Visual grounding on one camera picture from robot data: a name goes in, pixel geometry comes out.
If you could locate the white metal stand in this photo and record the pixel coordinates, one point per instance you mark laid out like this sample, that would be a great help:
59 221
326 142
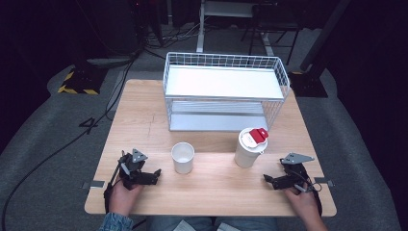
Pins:
200 38

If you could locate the person's legs in jeans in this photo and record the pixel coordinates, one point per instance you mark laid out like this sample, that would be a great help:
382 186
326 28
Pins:
205 224

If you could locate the white cup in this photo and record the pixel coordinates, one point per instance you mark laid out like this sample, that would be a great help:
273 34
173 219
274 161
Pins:
183 162

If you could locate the person's right hand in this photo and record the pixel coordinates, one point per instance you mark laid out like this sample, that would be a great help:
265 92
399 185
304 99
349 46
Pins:
306 205

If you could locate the person's left hand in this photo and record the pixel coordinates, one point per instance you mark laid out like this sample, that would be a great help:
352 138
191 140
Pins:
123 200

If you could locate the white paper sheet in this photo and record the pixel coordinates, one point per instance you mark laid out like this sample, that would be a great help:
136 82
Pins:
185 226
227 227

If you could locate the grey tape piece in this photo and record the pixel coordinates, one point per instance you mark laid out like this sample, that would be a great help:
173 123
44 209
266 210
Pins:
324 181
96 184

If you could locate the black equipment cabinet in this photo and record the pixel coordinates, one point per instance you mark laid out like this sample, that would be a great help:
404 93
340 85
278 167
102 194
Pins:
112 29

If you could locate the black metal chair frame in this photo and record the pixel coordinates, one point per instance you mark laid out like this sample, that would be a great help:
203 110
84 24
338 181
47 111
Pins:
275 19

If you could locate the black stand with base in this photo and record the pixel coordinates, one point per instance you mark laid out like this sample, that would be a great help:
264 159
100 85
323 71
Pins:
308 85

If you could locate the white tumbler with red lid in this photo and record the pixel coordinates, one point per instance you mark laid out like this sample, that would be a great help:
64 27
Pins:
245 155

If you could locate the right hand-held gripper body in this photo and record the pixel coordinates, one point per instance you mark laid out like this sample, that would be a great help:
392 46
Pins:
296 171

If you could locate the yellow black striped base plate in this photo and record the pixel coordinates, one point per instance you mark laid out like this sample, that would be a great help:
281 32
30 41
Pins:
83 80

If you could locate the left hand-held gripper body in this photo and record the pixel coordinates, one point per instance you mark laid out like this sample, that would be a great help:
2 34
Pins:
132 168

